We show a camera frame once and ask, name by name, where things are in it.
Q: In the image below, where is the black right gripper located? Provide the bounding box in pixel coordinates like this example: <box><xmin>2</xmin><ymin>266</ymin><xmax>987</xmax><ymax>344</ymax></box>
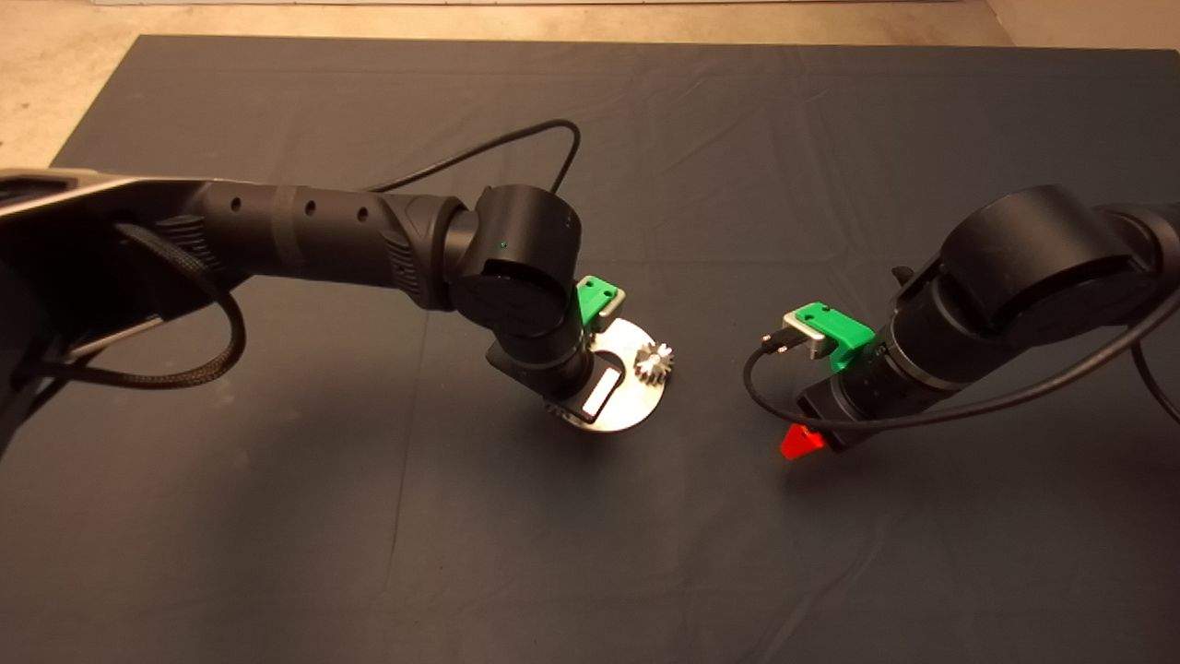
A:
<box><xmin>780</xmin><ymin>367</ymin><xmax>891</xmax><ymax>461</ymax></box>

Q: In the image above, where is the green right camera mount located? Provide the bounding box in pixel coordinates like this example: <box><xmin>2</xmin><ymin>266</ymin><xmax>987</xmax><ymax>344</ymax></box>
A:
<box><xmin>795</xmin><ymin>302</ymin><xmax>878</xmax><ymax>374</ymax></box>

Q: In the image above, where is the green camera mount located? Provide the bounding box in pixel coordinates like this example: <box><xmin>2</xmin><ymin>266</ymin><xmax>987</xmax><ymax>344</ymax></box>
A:
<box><xmin>795</xmin><ymin>302</ymin><xmax>878</xmax><ymax>374</ymax></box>
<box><xmin>576</xmin><ymin>276</ymin><xmax>620</xmax><ymax>329</ymax></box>

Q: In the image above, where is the green left camera mount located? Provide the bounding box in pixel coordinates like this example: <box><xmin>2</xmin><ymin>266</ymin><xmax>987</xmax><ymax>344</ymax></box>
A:
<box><xmin>576</xmin><ymin>276</ymin><xmax>620</xmax><ymax>329</ymax></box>

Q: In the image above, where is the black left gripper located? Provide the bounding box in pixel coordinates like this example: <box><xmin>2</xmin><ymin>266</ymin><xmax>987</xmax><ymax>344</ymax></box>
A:
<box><xmin>486</xmin><ymin>346</ymin><xmax>625</xmax><ymax>426</ymax></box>

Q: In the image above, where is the black braided cable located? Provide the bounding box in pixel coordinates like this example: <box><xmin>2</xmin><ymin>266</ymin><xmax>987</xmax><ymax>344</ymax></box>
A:
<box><xmin>37</xmin><ymin>221</ymin><xmax>249</xmax><ymax>391</ymax></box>

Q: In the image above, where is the dark steel spur gear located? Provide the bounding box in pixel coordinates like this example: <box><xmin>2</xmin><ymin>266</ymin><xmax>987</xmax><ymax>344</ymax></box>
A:
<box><xmin>634</xmin><ymin>342</ymin><xmax>676</xmax><ymax>386</ymax></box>

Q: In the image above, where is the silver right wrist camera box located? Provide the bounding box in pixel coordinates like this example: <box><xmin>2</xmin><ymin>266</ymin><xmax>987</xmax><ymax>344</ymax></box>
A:
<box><xmin>783</xmin><ymin>312</ymin><xmax>832</xmax><ymax>362</ymax></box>

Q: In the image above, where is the dark grey table cloth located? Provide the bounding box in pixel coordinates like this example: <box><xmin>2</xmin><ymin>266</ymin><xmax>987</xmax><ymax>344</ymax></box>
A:
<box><xmin>0</xmin><ymin>35</ymin><xmax>1180</xmax><ymax>664</ymax></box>

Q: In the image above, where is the round metal carrier plate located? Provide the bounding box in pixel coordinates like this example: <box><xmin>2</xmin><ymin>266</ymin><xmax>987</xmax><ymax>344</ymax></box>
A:
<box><xmin>576</xmin><ymin>317</ymin><xmax>667</xmax><ymax>434</ymax></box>

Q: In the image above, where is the black left camera cable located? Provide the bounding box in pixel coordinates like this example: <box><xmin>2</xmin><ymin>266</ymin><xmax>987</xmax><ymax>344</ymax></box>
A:
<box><xmin>367</xmin><ymin>118</ymin><xmax>583</xmax><ymax>196</ymax></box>

